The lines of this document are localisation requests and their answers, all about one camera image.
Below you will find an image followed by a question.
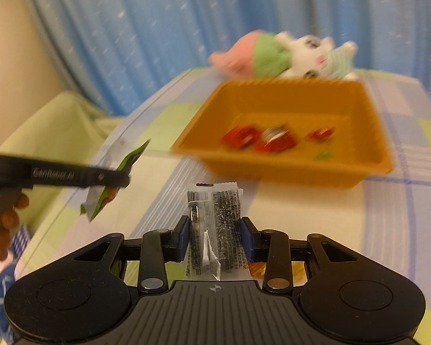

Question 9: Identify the green and silver snack packet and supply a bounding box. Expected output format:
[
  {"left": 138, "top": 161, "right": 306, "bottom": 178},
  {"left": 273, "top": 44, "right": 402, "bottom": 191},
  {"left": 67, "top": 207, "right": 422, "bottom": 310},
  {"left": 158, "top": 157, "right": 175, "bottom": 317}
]
[{"left": 80, "top": 138, "right": 151, "bottom": 223}]

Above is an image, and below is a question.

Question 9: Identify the orange plastic tray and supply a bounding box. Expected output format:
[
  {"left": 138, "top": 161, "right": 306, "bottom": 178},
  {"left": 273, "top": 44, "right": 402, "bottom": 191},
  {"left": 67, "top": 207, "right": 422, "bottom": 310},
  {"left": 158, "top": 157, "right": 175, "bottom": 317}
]
[{"left": 170, "top": 79, "right": 396, "bottom": 189}]

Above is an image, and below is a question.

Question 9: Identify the large red snack packet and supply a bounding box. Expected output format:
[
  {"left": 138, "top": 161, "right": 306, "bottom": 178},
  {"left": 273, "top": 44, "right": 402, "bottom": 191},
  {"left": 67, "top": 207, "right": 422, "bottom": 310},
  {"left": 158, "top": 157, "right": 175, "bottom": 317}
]
[{"left": 221, "top": 126, "right": 261, "bottom": 149}]

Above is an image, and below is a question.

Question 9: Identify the person's left hand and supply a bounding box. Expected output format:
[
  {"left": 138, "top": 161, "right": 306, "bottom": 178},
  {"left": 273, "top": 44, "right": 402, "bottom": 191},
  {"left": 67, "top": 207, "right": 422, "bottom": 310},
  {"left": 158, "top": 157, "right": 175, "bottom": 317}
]
[{"left": 0, "top": 193, "right": 30, "bottom": 261}]

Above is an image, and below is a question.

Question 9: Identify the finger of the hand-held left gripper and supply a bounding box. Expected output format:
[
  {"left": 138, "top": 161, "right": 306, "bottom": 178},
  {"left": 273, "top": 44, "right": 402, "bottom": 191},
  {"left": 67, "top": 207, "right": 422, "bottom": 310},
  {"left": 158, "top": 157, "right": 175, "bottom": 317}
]
[{"left": 87, "top": 167, "right": 132, "bottom": 189}]

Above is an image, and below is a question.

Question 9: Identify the white and pink plush toy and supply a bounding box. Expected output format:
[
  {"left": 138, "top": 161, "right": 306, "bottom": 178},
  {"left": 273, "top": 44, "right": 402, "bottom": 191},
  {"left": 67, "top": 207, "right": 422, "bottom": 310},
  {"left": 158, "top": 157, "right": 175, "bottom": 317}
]
[{"left": 208, "top": 32, "right": 360, "bottom": 81}]

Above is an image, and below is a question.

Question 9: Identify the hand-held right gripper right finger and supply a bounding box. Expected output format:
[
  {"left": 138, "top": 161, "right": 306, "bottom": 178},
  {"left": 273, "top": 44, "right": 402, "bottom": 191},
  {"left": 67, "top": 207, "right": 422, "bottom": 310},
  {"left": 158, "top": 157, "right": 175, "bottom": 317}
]
[{"left": 239, "top": 216, "right": 361, "bottom": 294}]

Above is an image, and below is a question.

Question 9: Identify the blue star curtain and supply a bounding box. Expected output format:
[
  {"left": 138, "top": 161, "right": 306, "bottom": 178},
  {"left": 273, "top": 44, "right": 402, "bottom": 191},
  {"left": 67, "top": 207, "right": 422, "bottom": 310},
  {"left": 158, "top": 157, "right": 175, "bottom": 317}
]
[{"left": 18, "top": 0, "right": 431, "bottom": 117}]

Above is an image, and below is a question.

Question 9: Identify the blue patterned clothing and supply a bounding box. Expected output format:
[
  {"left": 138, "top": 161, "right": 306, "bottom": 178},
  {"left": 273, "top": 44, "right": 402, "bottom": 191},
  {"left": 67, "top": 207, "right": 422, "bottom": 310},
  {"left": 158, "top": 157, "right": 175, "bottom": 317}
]
[{"left": 0, "top": 225, "right": 31, "bottom": 342}]

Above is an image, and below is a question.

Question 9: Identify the beige chair cover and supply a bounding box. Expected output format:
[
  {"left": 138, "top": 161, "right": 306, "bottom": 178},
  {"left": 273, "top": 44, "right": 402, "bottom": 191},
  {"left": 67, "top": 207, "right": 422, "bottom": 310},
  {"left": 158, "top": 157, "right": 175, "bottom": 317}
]
[{"left": 0, "top": 91, "right": 113, "bottom": 225}]

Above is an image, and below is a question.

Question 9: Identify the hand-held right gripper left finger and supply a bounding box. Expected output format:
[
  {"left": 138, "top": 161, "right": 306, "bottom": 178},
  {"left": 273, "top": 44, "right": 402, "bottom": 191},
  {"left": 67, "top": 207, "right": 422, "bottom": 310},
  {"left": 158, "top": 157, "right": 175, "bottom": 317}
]
[{"left": 72, "top": 216, "right": 192, "bottom": 294}]

